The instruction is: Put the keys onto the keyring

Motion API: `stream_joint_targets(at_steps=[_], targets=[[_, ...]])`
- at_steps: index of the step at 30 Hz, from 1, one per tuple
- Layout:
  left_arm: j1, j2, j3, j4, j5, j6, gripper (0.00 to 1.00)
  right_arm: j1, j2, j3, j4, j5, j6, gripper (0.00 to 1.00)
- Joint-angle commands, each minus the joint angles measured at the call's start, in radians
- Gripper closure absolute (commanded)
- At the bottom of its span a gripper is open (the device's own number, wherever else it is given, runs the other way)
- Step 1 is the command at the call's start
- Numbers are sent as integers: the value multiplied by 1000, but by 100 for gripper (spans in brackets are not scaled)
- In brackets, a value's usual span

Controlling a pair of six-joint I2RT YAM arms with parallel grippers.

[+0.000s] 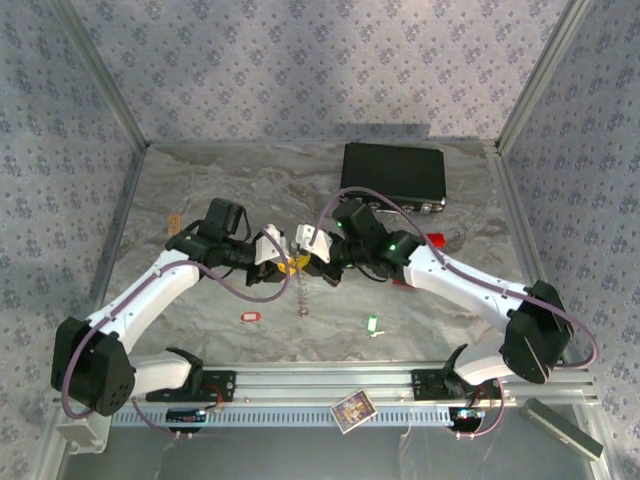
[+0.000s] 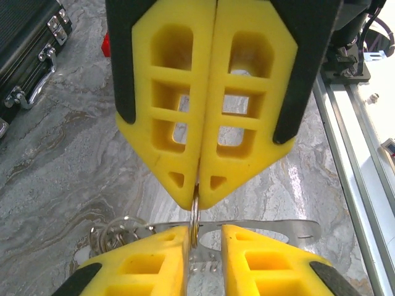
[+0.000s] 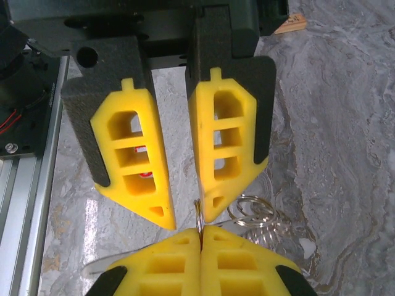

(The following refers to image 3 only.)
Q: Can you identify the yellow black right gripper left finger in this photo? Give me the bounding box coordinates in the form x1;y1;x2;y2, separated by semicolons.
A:
88;228;202;296

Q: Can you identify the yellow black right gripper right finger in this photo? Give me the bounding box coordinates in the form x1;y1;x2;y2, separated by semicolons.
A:
201;224;318;296

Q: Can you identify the red plastic key tag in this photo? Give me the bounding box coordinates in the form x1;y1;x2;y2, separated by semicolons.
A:
134;145;152;179

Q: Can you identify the metal strip with key rings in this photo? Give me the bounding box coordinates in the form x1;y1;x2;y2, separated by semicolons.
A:
81;193;306;277

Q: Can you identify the silver split key ring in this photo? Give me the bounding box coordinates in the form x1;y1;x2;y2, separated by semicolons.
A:
193;199;205;247

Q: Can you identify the orange wooden tag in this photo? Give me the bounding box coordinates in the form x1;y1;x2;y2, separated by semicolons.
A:
273;12;307;35

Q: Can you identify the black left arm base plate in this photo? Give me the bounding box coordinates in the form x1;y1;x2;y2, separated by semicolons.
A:
0;55;61;158

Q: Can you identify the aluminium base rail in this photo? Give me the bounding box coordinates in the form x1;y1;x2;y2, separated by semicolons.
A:
0;55;70;296

